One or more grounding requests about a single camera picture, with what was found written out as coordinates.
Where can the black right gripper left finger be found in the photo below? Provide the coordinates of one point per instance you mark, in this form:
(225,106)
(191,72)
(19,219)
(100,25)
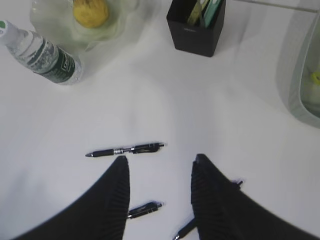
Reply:
(99,214)

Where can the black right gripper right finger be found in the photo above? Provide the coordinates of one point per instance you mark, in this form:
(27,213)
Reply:
(223,212)

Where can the black pen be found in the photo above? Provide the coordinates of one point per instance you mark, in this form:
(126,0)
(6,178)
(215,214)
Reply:
(137,149)
(184,231)
(147,208)

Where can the yellow white waste paper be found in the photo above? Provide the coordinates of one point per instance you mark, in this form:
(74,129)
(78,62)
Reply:
(315,77)

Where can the clear plastic water bottle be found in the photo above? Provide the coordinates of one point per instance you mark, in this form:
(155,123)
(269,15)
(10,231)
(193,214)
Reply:
(40,55)

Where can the yellow pear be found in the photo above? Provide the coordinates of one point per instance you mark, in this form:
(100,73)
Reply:
(90,13)

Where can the mint green pen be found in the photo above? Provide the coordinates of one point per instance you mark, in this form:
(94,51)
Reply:
(210,11)

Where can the yellow utility knife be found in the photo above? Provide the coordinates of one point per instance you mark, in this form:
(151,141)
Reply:
(196,15)

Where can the green woven plastic basket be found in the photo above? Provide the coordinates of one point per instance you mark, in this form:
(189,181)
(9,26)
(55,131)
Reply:
(300,57)

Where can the black square pen holder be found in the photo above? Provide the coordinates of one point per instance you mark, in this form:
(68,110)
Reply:
(194,39)

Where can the green wavy glass plate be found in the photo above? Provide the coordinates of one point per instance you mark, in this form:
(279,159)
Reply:
(54,20)

